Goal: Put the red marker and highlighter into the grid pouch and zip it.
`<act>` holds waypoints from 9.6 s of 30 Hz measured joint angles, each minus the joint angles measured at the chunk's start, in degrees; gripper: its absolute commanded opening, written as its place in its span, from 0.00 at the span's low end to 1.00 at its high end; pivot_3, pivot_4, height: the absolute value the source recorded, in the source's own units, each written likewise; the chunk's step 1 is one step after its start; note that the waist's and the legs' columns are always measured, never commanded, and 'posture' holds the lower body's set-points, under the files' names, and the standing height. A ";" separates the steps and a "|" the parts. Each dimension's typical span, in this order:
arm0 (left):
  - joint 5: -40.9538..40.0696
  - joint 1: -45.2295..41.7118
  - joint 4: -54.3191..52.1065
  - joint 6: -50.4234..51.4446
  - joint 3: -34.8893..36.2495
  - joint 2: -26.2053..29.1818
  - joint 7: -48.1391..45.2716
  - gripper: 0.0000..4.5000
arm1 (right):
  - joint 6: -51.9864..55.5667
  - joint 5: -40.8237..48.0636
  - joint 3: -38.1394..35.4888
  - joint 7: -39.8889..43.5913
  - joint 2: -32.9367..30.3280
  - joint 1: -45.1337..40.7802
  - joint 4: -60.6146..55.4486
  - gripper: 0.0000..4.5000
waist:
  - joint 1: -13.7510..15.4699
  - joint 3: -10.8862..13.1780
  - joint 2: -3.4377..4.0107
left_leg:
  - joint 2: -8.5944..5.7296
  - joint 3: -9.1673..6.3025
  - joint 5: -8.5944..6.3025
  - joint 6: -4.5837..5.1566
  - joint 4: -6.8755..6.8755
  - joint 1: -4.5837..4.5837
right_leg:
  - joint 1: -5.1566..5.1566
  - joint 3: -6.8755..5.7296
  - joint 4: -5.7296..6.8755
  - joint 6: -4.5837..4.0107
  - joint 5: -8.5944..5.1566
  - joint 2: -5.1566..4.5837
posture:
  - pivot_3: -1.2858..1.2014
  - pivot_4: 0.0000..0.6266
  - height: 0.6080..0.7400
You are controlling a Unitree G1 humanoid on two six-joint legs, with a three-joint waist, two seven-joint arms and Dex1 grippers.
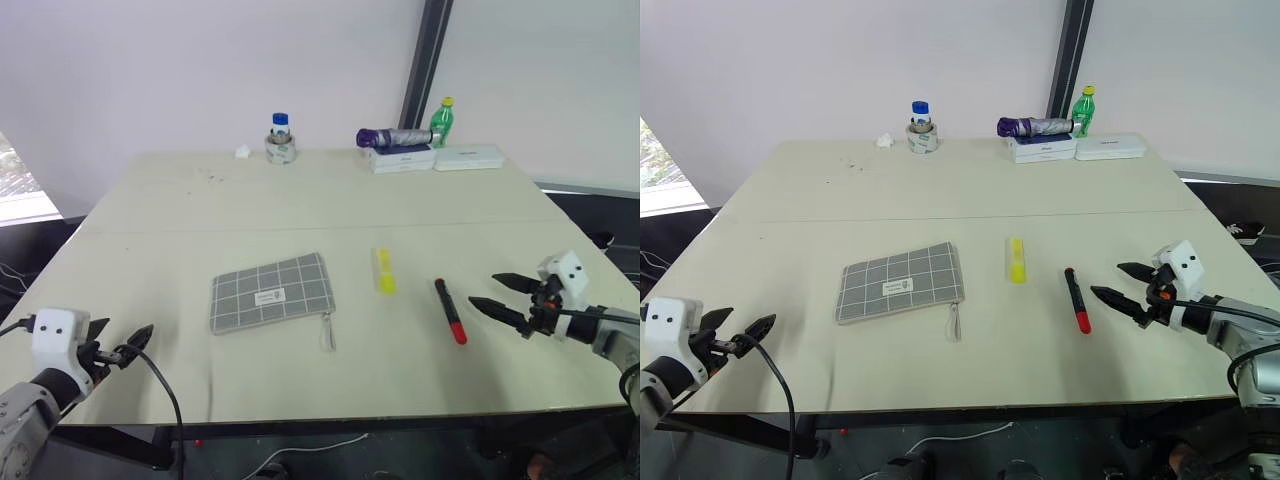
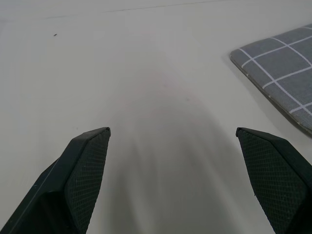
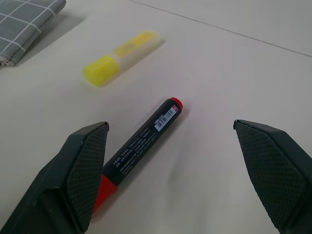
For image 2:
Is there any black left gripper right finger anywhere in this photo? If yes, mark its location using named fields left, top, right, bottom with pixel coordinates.
left=235, top=127, right=312, bottom=234

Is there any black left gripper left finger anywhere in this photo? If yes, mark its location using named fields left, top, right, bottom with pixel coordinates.
left=0, top=127, right=111, bottom=234

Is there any grey checked folded cloth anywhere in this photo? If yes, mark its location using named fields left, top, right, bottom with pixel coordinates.
left=230, top=23, right=312, bottom=137

